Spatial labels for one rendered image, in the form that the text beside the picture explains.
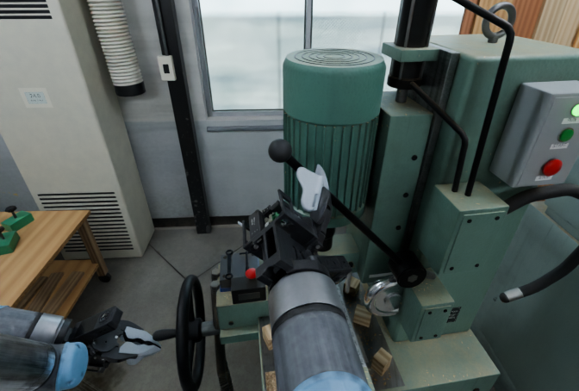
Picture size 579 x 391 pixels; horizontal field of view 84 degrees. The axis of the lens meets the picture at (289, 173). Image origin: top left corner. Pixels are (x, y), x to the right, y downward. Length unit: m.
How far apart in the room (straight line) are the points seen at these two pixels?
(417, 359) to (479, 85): 0.68
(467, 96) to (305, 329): 0.43
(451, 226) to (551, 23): 1.83
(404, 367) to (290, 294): 0.66
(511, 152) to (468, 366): 0.58
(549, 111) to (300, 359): 0.48
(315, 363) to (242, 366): 1.56
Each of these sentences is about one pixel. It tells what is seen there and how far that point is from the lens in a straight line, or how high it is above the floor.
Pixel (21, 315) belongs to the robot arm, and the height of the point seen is 1.04.
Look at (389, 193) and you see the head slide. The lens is 0.66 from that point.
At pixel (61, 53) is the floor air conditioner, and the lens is 1.91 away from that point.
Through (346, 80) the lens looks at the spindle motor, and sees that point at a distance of 0.51.
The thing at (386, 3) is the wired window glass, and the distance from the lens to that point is 2.10.
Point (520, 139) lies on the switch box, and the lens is 0.63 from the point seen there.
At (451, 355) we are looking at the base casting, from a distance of 1.02.
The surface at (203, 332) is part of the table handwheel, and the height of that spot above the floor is 0.82.
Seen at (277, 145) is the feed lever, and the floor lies 1.42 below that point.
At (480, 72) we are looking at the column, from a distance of 0.58.
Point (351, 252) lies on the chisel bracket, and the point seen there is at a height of 1.07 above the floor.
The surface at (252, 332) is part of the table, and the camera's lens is 0.89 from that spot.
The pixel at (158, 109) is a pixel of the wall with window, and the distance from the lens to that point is 2.15.
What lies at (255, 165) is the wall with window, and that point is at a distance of 2.21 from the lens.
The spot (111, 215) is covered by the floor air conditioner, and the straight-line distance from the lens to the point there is 2.28.
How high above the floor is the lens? 1.62
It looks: 31 degrees down
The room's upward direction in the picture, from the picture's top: straight up
